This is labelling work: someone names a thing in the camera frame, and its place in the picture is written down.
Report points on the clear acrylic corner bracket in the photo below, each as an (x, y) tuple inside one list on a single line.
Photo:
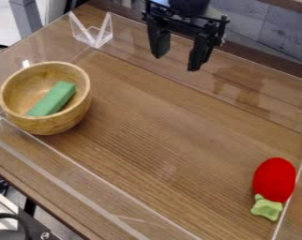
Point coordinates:
[(93, 36)]

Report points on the black metal table frame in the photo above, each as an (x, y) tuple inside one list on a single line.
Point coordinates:
[(42, 225)]

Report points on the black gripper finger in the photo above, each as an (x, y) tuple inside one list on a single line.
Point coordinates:
[(159, 35), (200, 51)]

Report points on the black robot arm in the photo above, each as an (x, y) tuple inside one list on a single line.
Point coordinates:
[(192, 18)]

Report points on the green rectangular stick block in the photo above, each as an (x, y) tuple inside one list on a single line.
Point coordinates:
[(52, 102)]

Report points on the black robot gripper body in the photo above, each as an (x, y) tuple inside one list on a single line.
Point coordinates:
[(189, 16)]

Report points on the brown wooden bowl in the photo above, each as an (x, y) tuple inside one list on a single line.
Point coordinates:
[(28, 84)]

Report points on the clear acrylic tray wall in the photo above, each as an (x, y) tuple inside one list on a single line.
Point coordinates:
[(156, 166)]

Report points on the red plush strawberry toy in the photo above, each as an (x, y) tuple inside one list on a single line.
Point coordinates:
[(272, 187)]

